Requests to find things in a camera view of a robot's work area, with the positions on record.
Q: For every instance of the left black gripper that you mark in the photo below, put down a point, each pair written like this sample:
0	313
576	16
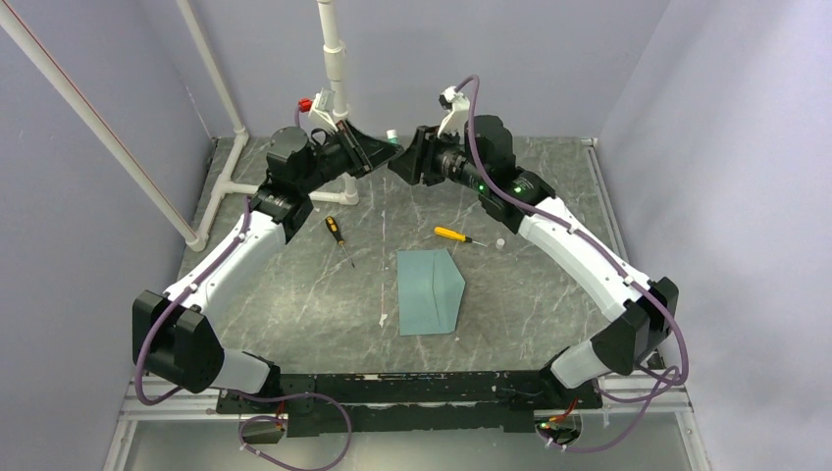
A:
367	150

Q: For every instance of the aluminium extrusion frame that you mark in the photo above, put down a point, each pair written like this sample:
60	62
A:
182	406

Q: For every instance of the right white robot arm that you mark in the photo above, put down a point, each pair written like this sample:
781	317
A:
640	311

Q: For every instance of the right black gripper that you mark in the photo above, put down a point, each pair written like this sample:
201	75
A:
409	163

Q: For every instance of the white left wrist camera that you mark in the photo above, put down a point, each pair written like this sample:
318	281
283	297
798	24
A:
319	110

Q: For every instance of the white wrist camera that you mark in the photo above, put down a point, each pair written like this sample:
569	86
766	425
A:
457	107
319	110

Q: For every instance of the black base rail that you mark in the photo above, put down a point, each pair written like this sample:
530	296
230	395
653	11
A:
510	400

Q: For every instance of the yellow handled screwdriver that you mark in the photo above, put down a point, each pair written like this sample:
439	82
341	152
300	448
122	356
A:
456	236

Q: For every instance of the black handled small screwdriver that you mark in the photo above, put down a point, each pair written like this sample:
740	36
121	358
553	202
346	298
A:
334	229

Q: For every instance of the light blue envelope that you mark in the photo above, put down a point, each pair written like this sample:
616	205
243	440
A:
429	292

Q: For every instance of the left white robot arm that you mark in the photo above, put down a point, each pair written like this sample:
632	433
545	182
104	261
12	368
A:
173	332

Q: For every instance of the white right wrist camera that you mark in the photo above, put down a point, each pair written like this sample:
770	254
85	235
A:
457	107

